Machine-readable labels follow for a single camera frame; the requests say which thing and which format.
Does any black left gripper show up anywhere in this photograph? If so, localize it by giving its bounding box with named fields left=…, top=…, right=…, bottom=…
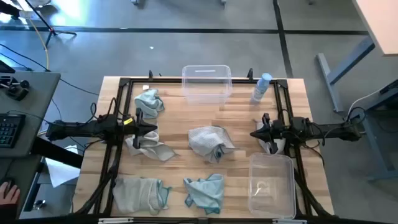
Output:
left=123, top=108, right=159, bottom=149

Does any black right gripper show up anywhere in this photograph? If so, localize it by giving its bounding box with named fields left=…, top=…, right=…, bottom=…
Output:
left=250, top=113, right=285, bottom=155

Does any gray microfiber towel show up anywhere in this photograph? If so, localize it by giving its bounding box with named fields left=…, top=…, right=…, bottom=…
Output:
left=187, top=125, right=237, bottom=164
left=124, top=123, right=178, bottom=162
left=256, top=121, right=286, bottom=155

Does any light blue teal-edged towel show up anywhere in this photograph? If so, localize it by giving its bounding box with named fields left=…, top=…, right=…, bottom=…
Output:
left=134, top=88, right=165, bottom=119
left=183, top=173, right=225, bottom=215
left=112, top=176, right=172, bottom=215

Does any light blue spray bottle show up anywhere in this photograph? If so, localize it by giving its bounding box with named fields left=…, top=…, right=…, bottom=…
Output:
left=251, top=72, right=273, bottom=103

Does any clear plastic bin with label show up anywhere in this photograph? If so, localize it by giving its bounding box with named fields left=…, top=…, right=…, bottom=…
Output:
left=182, top=64, right=233, bottom=105

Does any black desk crossbar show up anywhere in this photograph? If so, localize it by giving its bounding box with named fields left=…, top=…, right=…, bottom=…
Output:
left=30, top=136, right=84, bottom=169

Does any white paper sheet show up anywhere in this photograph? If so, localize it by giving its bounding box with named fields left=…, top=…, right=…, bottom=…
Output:
left=45, top=144, right=81, bottom=189

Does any blue-gray table leg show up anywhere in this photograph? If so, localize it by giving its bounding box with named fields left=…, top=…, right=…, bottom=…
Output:
left=316, top=36, right=376, bottom=113

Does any gray operator desk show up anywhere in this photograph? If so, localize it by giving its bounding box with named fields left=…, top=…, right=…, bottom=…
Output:
left=0, top=71, right=62, bottom=220

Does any desk caster wheel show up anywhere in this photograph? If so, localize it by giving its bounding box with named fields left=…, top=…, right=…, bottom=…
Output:
left=32, top=198, right=47, bottom=211

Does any black joystick controller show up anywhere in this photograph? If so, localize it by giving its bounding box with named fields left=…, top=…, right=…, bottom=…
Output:
left=0, top=75, right=30, bottom=101

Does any black keyboard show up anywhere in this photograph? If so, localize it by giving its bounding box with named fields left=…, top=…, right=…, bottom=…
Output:
left=0, top=113, right=27, bottom=149

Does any black tripod stand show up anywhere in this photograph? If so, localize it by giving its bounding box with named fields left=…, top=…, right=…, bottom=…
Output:
left=24, top=0, right=77, bottom=47

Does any person's hand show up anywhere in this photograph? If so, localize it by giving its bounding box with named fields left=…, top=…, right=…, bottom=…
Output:
left=0, top=181, right=21, bottom=206

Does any black monitor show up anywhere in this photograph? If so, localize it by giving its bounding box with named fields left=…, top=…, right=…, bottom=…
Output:
left=0, top=60, right=15, bottom=74

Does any pink table top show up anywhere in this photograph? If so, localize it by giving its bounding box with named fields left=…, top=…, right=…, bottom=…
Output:
left=352, top=0, right=398, bottom=57

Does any black aluminium table frame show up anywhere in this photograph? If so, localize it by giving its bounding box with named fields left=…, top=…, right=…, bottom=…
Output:
left=74, top=77, right=335, bottom=218

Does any black cable bundle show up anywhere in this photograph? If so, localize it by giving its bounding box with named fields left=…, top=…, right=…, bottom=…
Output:
left=294, top=170, right=330, bottom=217
left=74, top=164, right=121, bottom=215

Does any black floor cable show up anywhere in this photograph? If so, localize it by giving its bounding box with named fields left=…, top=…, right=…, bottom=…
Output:
left=0, top=43, right=100, bottom=96

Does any white metal bracket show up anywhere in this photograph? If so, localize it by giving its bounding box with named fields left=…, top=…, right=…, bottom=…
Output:
left=98, top=217, right=134, bottom=224
left=272, top=218, right=307, bottom=224

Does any white cable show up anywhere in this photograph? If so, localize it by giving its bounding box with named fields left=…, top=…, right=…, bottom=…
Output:
left=346, top=88, right=382, bottom=121

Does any blue-gray desk frame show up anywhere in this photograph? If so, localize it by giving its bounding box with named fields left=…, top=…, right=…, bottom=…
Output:
left=345, top=79, right=398, bottom=183

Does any yellow floor cable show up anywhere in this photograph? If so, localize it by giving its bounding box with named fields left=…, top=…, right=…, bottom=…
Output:
left=29, top=18, right=50, bottom=71

